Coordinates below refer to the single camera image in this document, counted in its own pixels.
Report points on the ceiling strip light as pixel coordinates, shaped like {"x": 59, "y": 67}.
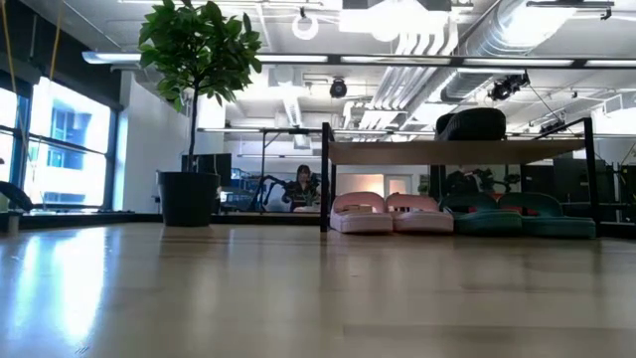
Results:
{"x": 109, "y": 57}

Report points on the teal green slide sandal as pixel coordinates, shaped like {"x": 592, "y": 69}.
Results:
{"x": 487, "y": 224}
{"x": 556, "y": 226}

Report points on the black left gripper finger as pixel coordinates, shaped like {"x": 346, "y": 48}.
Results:
{"x": 12, "y": 194}

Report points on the black overhead camera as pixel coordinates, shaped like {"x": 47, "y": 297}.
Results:
{"x": 507, "y": 87}

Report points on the black monitor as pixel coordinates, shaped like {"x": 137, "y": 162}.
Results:
{"x": 208, "y": 166}

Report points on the green potted plant black pot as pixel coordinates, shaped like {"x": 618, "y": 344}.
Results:
{"x": 199, "y": 45}

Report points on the person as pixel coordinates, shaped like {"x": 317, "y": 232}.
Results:
{"x": 303, "y": 191}

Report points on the large office window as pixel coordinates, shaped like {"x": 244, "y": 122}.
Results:
{"x": 69, "y": 149}

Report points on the black background robot arm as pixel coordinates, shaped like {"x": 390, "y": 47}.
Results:
{"x": 272, "y": 180}
{"x": 462, "y": 183}

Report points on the pink slide sandal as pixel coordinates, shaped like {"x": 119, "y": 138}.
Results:
{"x": 360, "y": 221}
{"x": 422, "y": 221}

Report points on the silver air duct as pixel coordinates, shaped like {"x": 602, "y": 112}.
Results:
{"x": 497, "y": 35}

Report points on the wooden shelf black metal legs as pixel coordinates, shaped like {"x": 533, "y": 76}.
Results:
{"x": 447, "y": 151}

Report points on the black aluminium table frame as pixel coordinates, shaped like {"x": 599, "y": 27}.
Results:
{"x": 99, "y": 219}

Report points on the dark background workstation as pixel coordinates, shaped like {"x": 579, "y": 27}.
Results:
{"x": 566, "y": 179}

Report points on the round black ceiling device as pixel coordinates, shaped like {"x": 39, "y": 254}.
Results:
{"x": 338, "y": 88}

